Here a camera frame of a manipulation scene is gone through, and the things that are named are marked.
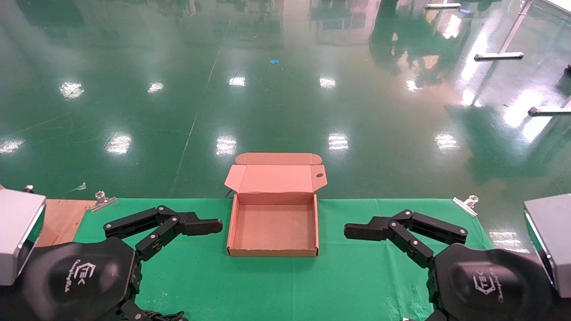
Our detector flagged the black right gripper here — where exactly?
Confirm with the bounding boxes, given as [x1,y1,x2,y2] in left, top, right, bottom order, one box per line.
[344,210,571,321]

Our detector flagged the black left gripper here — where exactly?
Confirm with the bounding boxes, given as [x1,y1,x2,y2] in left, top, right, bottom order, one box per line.
[13,206,223,321]

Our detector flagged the open brown cardboard box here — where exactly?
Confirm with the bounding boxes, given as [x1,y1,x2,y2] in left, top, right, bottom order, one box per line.
[224,152,327,258]

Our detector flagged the green table cloth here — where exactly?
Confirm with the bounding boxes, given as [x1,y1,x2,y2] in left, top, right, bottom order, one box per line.
[74,198,495,321]

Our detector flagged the white table leg with foot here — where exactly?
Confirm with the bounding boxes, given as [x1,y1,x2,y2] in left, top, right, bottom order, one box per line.
[474,0,534,61]

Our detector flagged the looped black left gripper cable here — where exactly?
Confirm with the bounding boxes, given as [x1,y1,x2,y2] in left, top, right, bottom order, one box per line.
[145,311,186,321]

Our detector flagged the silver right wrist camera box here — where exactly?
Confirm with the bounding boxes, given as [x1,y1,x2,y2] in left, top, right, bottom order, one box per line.
[523,193,571,298]

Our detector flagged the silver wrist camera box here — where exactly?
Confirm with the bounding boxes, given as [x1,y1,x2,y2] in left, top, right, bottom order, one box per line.
[0,189,46,286]
[523,193,571,298]

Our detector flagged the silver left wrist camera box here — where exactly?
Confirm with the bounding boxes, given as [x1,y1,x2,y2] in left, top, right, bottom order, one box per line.
[0,189,46,286]

